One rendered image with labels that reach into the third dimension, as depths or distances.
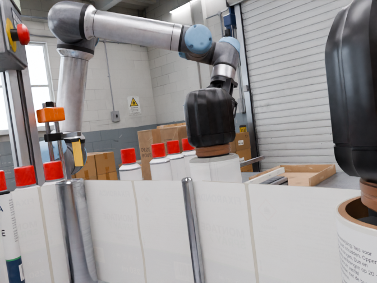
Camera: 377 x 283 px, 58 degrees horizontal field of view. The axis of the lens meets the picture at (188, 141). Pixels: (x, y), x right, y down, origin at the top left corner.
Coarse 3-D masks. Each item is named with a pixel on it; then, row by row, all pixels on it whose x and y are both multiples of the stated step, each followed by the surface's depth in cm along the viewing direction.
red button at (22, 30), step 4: (20, 24) 62; (20, 28) 61; (24, 28) 61; (12, 32) 61; (16, 32) 61; (20, 32) 61; (24, 32) 61; (28, 32) 62; (12, 36) 61; (16, 36) 62; (20, 36) 61; (24, 36) 61; (28, 36) 62; (12, 40) 62; (16, 40) 62; (20, 40) 61; (24, 40) 62; (28, 40) 63; (24, 44) 63
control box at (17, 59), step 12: (0, 0) 59; (0, 12) 59; (0, 24) 59; (12, 24) 65; (0, 36) 59; (0, 48) 59; (12, 48) 61; (24, 48) 73; (0, 60) 63; (12, 60) 65; (24, 60) 71
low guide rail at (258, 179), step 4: (280, 168) 128; (268, 172) 122; (272, 172) 122; (276, 172) 125; (280, 172) 127; (260, 176) 116; (264, 176) 118; (268, 176) 120; (272, 176) 122; (252, 180) 112; (256, 180) 114; (260, 180) 116; (264, 180) 118
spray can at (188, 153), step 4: (184, 140) 94; (184, 144) 95; (188, 144) 94; (184, 148) 95; (188, 148) 94; (192, 148) 95; (184, 152) 95; (188, 152) 94; (192, 152) 94; (184, 156) 94; (188, 156) 94; (192, 156) 94; (196, 156) 94; (188, 160) 94; (188, 164) 94; (188, 168) 94; (188, 172) 94; (188, 176) 94
